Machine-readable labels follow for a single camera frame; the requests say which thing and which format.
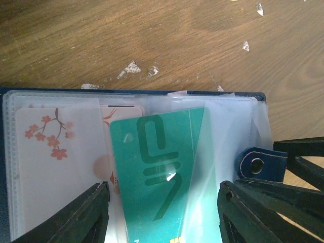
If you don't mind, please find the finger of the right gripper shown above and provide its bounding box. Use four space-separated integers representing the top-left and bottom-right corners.
273 137 323 190
235 179 323 220

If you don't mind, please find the navy blue card holder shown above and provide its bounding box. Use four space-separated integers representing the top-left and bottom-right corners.
1 88 288 242

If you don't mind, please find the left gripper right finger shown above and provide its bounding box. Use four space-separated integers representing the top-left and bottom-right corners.
217 181 323 242

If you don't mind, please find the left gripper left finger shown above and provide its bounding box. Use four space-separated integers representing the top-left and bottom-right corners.
15 182 110 242

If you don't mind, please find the teal vip card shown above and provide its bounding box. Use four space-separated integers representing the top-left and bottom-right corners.
110 108 221 242

